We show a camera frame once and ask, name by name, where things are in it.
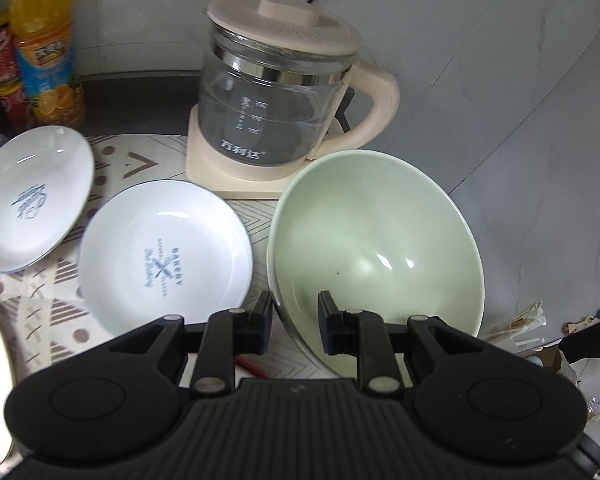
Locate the clear plastic bag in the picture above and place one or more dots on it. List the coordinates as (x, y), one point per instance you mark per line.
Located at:
(597, 390)

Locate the white plate with cross print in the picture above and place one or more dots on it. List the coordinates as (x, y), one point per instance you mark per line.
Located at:
(145, 225)

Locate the glass kettle with cream lid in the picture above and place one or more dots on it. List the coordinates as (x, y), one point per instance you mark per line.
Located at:
(260, 110)

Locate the small key-shaped trinket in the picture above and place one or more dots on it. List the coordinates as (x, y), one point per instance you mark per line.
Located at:
(580, 325)

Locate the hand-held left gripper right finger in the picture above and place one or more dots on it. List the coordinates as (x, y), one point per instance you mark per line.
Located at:
(326, 322)

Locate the white bowl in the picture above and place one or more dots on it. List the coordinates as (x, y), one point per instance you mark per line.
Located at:
(292, 332)

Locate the dark cloth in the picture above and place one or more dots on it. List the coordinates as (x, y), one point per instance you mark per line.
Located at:
(595, 340)

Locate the bundle of wooden chopsticks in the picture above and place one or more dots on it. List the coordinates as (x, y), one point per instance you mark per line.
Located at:
(517, 327)

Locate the pale green bowl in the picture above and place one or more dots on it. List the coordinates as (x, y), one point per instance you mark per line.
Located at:
(380, 240)

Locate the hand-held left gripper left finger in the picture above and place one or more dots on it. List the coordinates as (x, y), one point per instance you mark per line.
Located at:
(263, 322)

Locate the white plate with script print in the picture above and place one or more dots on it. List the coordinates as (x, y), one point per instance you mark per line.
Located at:
(30, 180)

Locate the orange juice bottle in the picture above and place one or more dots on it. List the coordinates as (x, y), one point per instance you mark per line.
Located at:
(45, 60)

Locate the patterned table mat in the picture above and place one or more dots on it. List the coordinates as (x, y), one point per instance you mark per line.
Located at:
(125, 160)

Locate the red soda can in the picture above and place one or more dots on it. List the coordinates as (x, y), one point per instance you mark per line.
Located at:
(2, 65)

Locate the cream kettle base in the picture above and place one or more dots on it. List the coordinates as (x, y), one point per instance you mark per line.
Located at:
(205, 170)

